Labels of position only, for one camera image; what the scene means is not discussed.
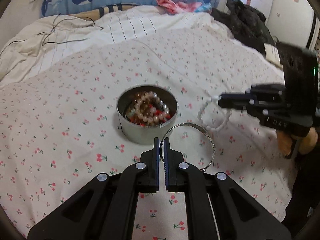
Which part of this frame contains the striped tan pillow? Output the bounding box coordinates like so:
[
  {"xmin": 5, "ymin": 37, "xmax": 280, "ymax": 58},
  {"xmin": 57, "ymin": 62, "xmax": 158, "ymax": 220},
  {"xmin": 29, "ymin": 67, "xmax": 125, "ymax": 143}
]
[{"xmin": 71, "ymin": 3, "xmax": 137, "ymax": 21}]

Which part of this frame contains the cherry print bed sheet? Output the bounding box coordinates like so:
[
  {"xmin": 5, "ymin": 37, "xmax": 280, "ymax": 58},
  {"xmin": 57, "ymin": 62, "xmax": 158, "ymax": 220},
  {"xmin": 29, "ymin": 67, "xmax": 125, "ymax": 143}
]
[{"xmin": 1, "ymin": 27, "xmax": 295, "ymax": 235}]

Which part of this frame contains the right hand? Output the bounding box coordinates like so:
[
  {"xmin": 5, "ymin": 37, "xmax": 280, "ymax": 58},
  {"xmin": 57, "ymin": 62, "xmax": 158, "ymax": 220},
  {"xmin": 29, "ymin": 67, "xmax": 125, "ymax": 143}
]
[{"xmin": 276, "ymin": 127, "xmax": 319, "ymax": 157}]

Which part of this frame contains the round silver tin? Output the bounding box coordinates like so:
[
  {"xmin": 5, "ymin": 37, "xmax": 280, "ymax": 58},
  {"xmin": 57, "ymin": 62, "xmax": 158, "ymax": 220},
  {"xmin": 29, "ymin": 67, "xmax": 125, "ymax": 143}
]
[{"xmin": 116, "ymin": 85, "xmax": 178, "ymax": 145}]

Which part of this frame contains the black jacket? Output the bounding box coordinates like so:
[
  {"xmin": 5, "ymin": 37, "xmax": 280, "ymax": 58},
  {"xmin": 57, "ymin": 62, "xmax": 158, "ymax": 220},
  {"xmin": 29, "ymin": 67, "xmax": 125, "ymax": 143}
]
[{"xmin": 210, "ymin": 0, "xmax": 276, "ymax": 56}]

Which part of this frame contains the silver bangle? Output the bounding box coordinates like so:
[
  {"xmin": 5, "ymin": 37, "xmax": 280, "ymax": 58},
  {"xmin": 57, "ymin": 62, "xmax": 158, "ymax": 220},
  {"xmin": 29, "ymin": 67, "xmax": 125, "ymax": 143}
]
[{"xmin": 159, "ymin": 122, "xmax": 216, "ymax": 173}]

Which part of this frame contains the white bead bracelet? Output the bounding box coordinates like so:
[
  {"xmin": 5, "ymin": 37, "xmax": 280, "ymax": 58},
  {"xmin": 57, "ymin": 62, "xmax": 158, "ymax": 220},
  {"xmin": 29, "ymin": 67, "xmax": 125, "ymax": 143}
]
[{"xmin": 196, "ymin": 95, "xmax": 232, "ymax": 132}]

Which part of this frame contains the pink cloth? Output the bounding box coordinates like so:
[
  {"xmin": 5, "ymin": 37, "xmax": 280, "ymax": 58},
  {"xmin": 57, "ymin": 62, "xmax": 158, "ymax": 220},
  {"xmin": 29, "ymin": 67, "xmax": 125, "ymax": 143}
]
[{"xmin": 156, "ymin": 0, "xmax": 202, "ymax": 15}]

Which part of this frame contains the pearl bracelet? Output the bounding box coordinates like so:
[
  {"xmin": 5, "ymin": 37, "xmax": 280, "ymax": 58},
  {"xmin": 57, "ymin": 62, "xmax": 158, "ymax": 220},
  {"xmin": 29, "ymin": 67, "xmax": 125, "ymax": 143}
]
[{"xmin": 128, "ymin": 90, "xmax": 172, "ymax": 127}]

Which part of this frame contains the white striped duvet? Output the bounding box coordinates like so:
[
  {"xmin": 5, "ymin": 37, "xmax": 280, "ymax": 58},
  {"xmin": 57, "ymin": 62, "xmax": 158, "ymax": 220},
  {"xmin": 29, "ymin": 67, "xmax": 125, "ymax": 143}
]
[{"xmin": 1, "ymin": 5, "xmax": 232, "ymax": 86}]

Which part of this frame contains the black cable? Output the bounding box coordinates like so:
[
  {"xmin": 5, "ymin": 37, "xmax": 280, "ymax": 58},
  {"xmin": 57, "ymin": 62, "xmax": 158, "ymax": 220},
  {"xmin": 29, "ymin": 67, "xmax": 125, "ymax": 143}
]
[{"xmin": 0, "ymin": 13, "xmax": 104, "ymax": 55}]

